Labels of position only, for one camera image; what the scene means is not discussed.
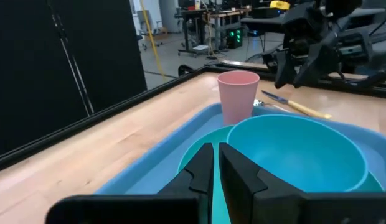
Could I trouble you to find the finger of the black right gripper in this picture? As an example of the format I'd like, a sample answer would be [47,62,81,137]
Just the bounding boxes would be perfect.
[292,42,341,90]
[273,49,299,90]

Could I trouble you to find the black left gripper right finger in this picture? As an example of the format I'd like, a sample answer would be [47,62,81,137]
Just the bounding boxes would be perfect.
[218,142,306,224]

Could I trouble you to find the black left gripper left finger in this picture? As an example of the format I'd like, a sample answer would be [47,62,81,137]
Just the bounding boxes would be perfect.
[158,142,215,224]

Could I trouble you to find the blue plastic tray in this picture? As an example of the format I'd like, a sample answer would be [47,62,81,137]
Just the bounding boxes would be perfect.
[95,102,386,195]

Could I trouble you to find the teal plastic plate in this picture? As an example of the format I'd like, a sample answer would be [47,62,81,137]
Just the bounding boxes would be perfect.
[176,124,385,224]

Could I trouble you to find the yellow-handled table knife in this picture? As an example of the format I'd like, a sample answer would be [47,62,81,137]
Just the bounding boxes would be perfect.
[261,90,333,120]

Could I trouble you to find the pink plastic cup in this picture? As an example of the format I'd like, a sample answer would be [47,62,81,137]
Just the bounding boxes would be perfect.
[216,70,261,126]

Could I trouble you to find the blue plastic bowl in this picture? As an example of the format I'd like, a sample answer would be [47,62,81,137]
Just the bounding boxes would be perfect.
[226,114,369,193]

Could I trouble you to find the yellow box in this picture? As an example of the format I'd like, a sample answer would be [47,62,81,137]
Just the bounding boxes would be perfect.
[269,0,292,11]

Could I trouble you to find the grey desk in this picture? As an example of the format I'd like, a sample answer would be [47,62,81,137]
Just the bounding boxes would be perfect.
[241,15,287,34]

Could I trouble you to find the black computer green lights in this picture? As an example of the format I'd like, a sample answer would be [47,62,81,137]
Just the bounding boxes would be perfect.
[225,27,243,50]

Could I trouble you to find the wooden top workbench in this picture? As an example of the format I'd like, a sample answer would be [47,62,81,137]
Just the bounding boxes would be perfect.
[177,7,253,60]

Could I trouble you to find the grey office chair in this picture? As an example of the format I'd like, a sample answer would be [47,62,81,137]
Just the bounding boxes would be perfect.
[136,9,164,50]

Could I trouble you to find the black partition screen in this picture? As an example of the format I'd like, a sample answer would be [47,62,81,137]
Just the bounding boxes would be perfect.
[0,0,148,158]

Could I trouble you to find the yellow hanging cable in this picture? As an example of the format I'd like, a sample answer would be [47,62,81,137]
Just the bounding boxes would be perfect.
[139,0,166,82]

